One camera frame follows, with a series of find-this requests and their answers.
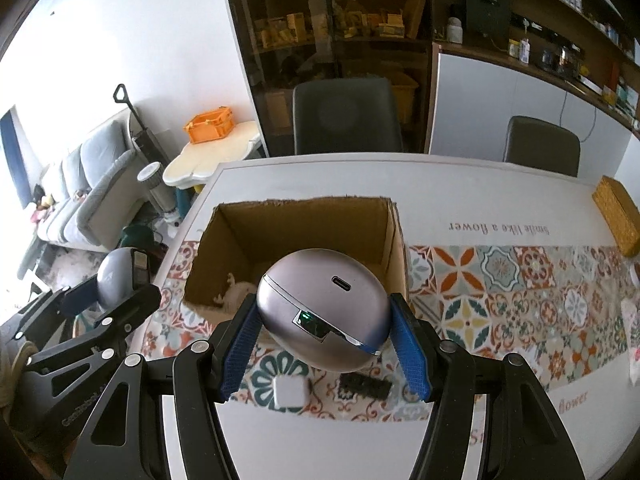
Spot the white cylindrical appliance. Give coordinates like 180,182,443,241
137,161,181,223

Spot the cream small table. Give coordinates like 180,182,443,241
161,121,266,191

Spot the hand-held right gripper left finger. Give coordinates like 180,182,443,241
62,294,263,480

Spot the floral fabric pouch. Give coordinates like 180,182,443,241
620,295,640,356

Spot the dark glass display cabinet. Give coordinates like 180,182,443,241
220,0,436,158

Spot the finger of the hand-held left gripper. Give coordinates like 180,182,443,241
0,280,102,342
27,284,162,375

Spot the upright vacuum cleaner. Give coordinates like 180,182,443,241
112,84,163,166

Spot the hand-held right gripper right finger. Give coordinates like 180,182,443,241
389,292,586,480

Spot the orange plastic crate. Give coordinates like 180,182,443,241
182,106,235,143

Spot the black cable adapter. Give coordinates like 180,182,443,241
339,372,392,401

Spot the pile of plush toys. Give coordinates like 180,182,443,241
30,185,56,223

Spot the wicker tissue box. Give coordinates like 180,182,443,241
591,175,640,257

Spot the blue curtain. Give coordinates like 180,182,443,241
0,107,28,206

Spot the dark green bucket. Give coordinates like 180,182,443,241
122,224,156,251

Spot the black water dispenser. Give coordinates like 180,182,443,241
462,0,512,41

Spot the grey sofa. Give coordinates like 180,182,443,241
35,121,143,253

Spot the silver egg-shaped earbud case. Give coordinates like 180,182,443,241
256,248,393,372

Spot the brown cardboard box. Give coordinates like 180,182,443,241
183,197,413,326

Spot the white charger cube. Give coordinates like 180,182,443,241
271,374,312,411

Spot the white base cabinet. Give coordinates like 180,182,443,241
429,42,640,186

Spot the dark grey dining chair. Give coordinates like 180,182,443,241
502,116,582,177
291,76,405,156

